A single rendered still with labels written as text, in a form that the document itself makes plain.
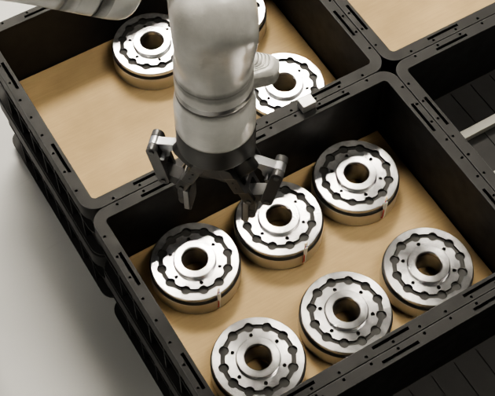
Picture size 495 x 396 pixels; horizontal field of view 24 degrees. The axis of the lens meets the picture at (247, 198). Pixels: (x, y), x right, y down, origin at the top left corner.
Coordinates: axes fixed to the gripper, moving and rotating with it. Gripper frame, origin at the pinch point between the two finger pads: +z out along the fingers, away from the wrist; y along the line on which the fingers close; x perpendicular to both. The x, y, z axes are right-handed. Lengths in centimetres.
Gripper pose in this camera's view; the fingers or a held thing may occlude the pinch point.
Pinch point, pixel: (218, 200)
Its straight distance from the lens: 117.1
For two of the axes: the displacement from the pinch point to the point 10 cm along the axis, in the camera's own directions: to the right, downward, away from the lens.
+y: 9.7, 2.0, -1.2
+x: 2.4, -8.3, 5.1
